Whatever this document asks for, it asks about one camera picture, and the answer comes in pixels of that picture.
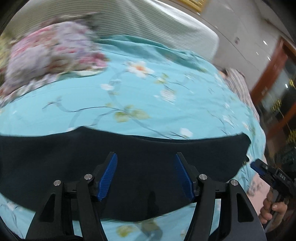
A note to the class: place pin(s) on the white striped headboard cover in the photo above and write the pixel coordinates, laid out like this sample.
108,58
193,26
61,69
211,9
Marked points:
153,20

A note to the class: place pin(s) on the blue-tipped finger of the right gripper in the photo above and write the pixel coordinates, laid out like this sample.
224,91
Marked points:
260,167

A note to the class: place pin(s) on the striped pink cloth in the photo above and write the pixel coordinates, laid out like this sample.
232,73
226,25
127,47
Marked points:
235,80

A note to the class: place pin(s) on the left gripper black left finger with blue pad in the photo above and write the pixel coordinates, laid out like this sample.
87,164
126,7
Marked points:
70,210

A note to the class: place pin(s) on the person's right hand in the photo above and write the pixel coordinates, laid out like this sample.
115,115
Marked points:
272,211

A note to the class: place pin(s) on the turquoise floral bed sheet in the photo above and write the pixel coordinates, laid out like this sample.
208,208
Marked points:
147,90

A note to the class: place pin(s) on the gold picture frame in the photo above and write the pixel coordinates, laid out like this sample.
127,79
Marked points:
193,5

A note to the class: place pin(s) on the purple pink floral pillow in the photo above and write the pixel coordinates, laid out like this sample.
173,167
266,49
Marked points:
59,46

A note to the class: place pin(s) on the red wooden glass cabinet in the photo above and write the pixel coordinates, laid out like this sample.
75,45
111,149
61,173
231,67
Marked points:
274,99

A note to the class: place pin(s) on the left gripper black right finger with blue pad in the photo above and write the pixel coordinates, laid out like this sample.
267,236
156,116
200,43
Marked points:
223,211

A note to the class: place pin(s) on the black pants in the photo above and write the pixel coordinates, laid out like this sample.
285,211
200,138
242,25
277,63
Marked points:
145,182

